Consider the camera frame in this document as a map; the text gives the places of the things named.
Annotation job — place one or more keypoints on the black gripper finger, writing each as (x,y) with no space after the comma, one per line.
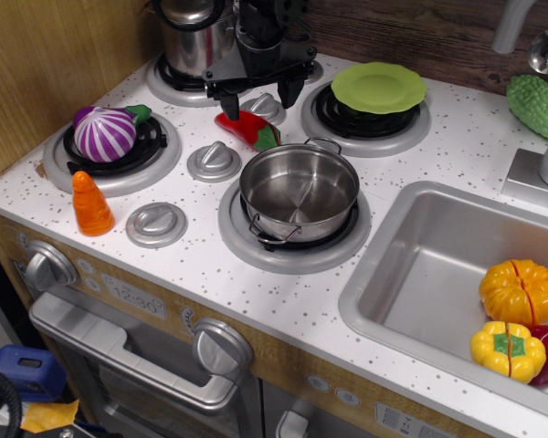
(289,90)
(229,103)

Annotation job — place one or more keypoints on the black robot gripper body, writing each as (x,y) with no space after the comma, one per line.
(250,64)

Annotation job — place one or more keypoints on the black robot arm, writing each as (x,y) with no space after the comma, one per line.
(268,21)

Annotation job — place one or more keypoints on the red toy chili pepper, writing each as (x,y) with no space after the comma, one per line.
(253,130)

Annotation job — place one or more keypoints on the tall steel pot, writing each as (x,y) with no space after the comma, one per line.
(196,33)

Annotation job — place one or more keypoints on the small steel pot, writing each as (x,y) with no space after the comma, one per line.
(298,193)

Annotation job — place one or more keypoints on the yellow toy bell pepper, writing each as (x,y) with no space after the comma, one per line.
(508,349)

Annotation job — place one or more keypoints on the silver stove knob rear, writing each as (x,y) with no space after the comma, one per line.
(266,107)

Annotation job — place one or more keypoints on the silver stove knob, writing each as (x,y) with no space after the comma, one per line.
(156,225)
(214,163)
(266,107)

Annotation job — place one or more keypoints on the rear left stove burner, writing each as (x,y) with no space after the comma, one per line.
(182,91)

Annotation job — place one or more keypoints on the stove burner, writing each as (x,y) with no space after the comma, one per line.
(290,258)
(329,123)
(156,151)
(182,91)

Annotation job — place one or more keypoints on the silver stove knob middle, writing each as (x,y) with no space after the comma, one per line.
(214,163)

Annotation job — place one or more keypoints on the rear right stove burner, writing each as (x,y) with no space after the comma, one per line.
(329,123)

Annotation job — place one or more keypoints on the green plastic plate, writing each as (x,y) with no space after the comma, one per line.
(379,88)

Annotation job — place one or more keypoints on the front left stove burner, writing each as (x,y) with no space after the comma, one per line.
(156,151)

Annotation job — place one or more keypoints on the purple striped toy onion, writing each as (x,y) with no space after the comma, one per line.
(105,135)

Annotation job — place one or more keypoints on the silver stove knob front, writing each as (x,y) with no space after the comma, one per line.
(156,225)

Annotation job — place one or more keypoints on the front right stove burner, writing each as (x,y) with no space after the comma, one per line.
(290,258)

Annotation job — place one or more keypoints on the orange toy carrot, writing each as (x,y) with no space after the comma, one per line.
(92,212)

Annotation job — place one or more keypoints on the silver toy sink basin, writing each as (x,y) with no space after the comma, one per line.
(416,287)

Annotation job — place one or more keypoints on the silver oven dial left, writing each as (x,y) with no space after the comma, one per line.
(48,267)

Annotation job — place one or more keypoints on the silver oven dial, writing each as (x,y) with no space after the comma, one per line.
(219,349)
(48,267)

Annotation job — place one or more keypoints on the silver oven dial right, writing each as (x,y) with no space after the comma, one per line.
(219,349)

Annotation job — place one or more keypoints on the green toy bitter gourd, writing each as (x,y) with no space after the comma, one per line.
(527,97)

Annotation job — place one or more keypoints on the silver toy faucet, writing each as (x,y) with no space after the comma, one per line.
(527,179)

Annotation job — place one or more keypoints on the orange toy pumpkin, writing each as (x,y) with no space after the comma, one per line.
(516,291)

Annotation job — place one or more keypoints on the blue device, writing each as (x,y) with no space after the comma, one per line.
(36,374)

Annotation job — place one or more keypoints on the yellow cloth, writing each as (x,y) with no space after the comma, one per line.
(45,416)

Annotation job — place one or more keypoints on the silver oven door handle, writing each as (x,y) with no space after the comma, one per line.
(101,340)

